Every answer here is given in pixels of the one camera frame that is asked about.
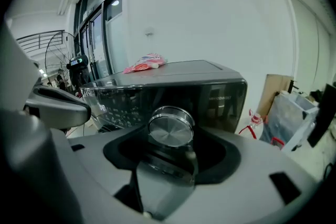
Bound black metal railing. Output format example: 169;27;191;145
16;29;66;57

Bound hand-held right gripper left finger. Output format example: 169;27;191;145
67;124;158;224

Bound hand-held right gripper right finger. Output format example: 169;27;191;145
157;127;321;224

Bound silver brushed metal control knob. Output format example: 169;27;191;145
147;105;195;148

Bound dark framed glass partition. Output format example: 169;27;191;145
73;0;129;79

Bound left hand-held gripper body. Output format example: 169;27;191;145
0;20;43;111

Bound black standing fan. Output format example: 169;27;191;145
44;30;91;95

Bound black box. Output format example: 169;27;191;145
307;83;336;148

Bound pink detergent pouch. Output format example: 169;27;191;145
123;53;168;74

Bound white wall conduit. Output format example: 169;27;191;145
270;0;300;79

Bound large cardboard sheet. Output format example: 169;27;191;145
256;73;295;116

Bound plastic wrapped grey appliance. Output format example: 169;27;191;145
259;89;320;152

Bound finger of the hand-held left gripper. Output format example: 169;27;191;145
25;99;91;130
34;86;90;108

